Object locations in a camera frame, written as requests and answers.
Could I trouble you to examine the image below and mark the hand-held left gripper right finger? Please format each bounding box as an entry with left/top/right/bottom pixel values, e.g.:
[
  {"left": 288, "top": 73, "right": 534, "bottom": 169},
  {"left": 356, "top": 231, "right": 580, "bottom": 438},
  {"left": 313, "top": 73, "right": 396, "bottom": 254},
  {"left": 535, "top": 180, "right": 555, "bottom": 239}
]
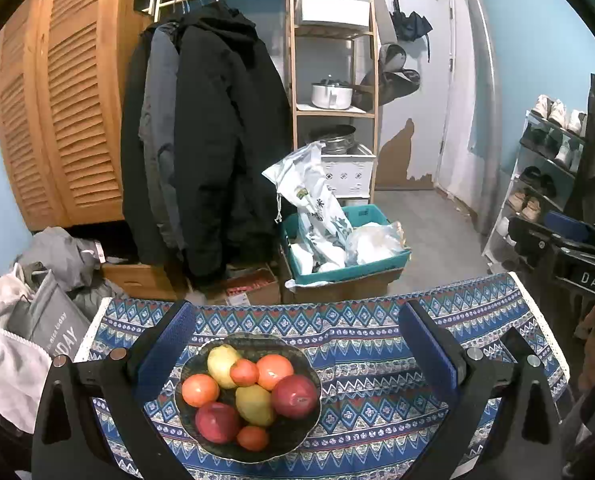
[{"left": 399, "top": 300, "right": 563, "bottom": 480}]

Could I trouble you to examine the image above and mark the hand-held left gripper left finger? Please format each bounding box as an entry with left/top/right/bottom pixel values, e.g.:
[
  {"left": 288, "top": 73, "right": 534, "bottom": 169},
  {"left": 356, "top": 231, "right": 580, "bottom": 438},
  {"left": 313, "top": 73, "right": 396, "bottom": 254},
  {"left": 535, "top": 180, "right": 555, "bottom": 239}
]
[{"left": 30, "top": 300, "right": 198, "bottom": 480}]

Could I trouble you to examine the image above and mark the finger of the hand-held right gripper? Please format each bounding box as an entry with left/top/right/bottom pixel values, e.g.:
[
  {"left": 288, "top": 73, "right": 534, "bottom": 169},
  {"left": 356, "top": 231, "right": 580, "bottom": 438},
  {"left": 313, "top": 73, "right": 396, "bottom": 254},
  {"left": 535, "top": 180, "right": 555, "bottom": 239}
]
[
  {"left": 545, "top": 211, "right": 595, "bottom": 246},
  {"left": 507, "top": 216, "right": 558, "bottom": 263}
]

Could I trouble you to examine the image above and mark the orange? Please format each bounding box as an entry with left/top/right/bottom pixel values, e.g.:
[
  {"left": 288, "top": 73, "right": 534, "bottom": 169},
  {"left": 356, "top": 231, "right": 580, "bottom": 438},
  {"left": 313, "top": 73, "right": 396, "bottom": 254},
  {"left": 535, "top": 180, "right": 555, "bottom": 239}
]
[
  {"left": 182, "top": 374, "right": 221, "bottom": 408},
  {"left": 256, "top": 354, "right": 295, "bottom": 392}
]

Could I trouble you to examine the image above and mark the yellow apple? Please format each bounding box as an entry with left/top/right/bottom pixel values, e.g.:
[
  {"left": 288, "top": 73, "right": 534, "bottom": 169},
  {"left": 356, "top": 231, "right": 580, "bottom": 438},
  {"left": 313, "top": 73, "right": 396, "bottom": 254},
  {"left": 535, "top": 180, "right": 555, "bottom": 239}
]
[
  {"left": 235, "top": 384, "right": 277, "bottom": 427},
  {"left": 206, "top": 344, "right": 243, "bottom": 390}
]

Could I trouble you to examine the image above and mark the small tangerine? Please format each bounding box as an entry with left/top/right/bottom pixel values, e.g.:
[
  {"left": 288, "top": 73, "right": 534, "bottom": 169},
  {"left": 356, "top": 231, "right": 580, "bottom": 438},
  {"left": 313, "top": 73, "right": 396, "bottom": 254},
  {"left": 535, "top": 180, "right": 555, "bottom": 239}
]
[
  {"left": 236, "top": 425, "right": 270, "bottom": 452},
  {"left": 230, "top": 358, "right": 260, "bottom": 387}
]

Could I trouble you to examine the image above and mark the dark red apple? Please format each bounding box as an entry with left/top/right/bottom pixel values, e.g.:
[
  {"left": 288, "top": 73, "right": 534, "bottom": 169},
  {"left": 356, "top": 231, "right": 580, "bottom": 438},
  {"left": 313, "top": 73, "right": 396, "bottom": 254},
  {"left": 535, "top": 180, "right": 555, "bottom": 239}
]
[{"left": 194, "top": 401, "right": 243, "bottom": 445}]

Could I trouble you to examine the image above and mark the bright red apple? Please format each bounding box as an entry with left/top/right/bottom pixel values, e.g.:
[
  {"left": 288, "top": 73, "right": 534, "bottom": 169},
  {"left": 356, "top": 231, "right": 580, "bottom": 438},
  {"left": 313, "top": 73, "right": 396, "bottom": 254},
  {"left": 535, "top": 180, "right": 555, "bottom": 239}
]
[{"left": 271, "top": 374, "right": 321, "bottom": 420}]

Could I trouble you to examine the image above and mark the dark green glass bowl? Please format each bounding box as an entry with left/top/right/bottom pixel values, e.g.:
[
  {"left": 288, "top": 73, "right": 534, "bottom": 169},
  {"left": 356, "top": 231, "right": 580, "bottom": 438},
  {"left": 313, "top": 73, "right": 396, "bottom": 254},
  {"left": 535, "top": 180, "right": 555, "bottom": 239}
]
[{"left": 174, "top": 332, "right": 323, "bottom": 463}]

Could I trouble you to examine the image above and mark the group of shoes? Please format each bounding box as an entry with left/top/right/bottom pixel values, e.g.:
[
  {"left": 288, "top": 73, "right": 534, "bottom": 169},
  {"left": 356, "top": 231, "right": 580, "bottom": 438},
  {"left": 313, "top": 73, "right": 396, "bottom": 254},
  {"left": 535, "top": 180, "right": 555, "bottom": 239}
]
[{"left": 495, "top": 94, "right": 588, "bottom": 248}]

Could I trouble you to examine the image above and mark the white shoe rack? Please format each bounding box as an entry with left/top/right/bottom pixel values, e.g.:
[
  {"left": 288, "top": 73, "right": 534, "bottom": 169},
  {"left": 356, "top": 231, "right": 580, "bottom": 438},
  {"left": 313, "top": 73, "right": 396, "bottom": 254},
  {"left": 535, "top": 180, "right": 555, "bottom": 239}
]
[{"left": 482, "top": 110, "right": 588, "bottom": 273}]

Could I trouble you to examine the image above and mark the blue patterned tablecloth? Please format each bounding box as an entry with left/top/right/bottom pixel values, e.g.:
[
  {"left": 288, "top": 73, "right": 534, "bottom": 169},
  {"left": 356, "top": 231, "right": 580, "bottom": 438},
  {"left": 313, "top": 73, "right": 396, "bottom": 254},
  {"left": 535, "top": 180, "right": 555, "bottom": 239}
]
[{"left": 72, "top": 271, "right": 573, "bottom": 480}]

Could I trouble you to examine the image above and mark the wooden drawer box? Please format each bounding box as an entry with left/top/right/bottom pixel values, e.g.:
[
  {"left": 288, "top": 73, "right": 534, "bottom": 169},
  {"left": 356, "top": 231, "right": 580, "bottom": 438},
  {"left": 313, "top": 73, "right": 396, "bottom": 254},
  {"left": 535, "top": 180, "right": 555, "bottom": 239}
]
[{"left": 100, "top": 260, "right": 188, "bottom": 301}]

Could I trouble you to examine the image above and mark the black smartphone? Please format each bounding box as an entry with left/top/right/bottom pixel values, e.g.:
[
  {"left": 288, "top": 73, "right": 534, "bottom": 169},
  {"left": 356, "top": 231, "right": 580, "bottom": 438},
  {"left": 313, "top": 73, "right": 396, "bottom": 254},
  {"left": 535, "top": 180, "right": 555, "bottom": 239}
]
[{"left": 499, "top": 326, "right": 545, "bottom": 368}]

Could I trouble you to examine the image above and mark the red printed cardboard box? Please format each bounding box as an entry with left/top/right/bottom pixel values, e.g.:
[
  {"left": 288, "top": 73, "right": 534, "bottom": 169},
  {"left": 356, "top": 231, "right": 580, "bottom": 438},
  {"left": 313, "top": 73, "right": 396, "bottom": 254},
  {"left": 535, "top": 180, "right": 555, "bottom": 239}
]
[{"left": 218, "top": 265, "right": 281, "bottom": 306}]

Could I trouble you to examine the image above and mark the brown cardboard box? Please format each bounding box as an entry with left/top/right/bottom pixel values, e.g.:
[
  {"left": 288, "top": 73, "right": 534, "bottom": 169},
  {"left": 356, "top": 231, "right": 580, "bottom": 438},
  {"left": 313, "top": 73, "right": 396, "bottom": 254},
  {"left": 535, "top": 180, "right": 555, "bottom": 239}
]
[{"left": 282, "top": 265, "right": 405, "bottom": 306}]

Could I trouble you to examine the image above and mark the teal box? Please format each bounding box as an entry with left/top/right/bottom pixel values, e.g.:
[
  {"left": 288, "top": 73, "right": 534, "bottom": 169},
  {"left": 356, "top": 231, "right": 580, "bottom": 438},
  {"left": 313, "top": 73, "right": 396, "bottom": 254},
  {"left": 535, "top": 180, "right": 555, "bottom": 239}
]
[{"left": 279, "top": 203, "right": 412, "bottom": 286}]

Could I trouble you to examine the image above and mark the grey tote bag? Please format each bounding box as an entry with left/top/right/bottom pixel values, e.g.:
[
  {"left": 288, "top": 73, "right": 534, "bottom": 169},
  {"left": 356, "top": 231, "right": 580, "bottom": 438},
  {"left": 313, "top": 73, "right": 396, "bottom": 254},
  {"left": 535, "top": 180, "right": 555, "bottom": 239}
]
[{"left": 5, "top": 270, "right": 92, "bottom": 358}]

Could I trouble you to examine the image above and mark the clear plastic bag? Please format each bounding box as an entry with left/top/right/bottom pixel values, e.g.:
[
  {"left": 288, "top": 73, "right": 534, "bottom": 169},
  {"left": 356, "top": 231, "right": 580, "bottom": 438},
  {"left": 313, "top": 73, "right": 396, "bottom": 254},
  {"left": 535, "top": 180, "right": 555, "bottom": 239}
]
[{"left": 345, "top": 221, "right": 409, "bottom": 266}]

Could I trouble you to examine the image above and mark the grey clothes pile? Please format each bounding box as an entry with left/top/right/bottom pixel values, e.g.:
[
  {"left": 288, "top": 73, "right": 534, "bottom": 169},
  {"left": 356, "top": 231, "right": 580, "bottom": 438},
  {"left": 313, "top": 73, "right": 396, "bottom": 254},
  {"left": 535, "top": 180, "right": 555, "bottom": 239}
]
[{"left": 15, "top": 226, "right": 128, "bottom": 306}]

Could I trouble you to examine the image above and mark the light grey cloth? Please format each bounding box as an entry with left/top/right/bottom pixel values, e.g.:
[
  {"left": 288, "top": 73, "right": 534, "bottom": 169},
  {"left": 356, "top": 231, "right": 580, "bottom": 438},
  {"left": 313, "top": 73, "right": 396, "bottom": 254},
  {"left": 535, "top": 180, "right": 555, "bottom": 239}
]
[{"left": 0, "top": 262, "right": 53, "bottom": 433}]

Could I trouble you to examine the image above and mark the white door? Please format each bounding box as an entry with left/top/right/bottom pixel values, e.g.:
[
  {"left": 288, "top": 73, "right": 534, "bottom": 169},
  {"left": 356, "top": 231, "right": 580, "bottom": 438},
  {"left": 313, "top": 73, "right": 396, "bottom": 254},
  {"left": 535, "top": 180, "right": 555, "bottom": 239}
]
[{"left": 437, "top": 0, "right": 478, "bottom": 201}]

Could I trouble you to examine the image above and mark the white lattice basket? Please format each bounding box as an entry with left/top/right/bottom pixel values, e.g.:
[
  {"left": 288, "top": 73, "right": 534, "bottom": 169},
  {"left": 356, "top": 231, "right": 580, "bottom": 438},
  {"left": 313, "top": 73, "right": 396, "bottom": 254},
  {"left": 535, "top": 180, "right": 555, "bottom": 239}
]
[{"left": 320, "top": 144, "right": 377, "bottom": 200}]

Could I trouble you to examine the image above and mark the dark hanging bag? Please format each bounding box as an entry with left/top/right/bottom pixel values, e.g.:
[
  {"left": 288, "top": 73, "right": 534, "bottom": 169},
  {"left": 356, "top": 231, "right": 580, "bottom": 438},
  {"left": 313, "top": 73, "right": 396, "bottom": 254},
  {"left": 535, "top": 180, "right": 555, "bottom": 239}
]
[{"left": 360, "top": 43, "right": 421, "bottom": 107}]

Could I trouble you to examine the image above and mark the white floral fabric bag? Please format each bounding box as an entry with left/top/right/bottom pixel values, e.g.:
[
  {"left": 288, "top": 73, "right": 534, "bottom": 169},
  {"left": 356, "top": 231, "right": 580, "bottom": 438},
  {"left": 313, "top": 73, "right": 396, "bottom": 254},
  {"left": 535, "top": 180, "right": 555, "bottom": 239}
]
[{"left": 262, "top": 141, "right": 354, "bottom": 273}]

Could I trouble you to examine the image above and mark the round metal sieve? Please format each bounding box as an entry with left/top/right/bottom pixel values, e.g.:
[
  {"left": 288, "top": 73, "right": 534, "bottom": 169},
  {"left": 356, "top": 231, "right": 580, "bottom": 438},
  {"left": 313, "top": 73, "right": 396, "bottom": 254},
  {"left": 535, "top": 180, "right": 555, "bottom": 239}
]
[{"left": 310, "top": 125, "right": 357, "bottom": 155}]

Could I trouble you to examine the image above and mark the black coat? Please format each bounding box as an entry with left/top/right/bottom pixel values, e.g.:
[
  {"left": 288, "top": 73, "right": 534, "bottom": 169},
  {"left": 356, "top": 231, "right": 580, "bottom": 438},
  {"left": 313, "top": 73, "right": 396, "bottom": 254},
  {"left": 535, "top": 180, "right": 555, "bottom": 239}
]
[{"left": 120, "top": 0, "right": 293, "bottom": 286}]

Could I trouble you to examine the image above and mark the grey jacket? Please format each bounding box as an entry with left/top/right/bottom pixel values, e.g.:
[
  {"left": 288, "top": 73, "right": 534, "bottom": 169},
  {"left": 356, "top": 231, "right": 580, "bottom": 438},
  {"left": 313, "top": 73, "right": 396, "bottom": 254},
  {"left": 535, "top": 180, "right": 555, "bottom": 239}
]
[{"left": 138, "top": 22, "right": 188, "bottom": 251}]

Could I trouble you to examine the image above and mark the white pot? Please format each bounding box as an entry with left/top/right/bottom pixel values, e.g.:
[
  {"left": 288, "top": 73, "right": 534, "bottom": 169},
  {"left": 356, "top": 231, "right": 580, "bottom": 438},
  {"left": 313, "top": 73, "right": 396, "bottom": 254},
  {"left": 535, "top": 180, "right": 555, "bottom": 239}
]
[{"left": 311, "top": 77, "right": 365, "bottom": 111}]

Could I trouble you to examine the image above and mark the navy umbrella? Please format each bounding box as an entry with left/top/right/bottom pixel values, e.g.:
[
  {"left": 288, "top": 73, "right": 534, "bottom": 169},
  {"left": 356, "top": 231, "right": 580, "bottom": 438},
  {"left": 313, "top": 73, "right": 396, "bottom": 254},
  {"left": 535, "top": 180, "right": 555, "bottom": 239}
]
[{"left": 390, "top": 0, "right": 434, "bottom": 63}]

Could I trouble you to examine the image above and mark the wooden louvered wardrobe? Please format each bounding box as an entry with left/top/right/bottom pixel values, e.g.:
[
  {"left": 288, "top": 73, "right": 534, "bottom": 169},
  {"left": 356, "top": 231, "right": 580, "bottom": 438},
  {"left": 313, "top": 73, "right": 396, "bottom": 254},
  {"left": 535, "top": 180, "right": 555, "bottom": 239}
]
[{"left": 0, "top": 0, "right": 153, "bottom": 233}]

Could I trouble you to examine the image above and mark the wooden shelf unit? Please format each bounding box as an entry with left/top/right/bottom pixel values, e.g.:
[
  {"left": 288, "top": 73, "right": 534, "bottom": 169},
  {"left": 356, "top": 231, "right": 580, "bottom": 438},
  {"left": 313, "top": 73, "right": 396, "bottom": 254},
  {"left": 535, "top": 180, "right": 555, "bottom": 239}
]
[{"left": 288, "top": 0, "right": 381, "bottom": 206}]

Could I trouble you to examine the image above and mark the white storage bin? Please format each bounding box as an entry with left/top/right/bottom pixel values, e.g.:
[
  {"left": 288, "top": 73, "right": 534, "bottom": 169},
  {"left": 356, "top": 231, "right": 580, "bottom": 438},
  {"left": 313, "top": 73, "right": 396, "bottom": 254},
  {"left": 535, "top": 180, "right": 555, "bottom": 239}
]
[{"left": 296, "top": 0, "right": 371, "bottom": 28}]

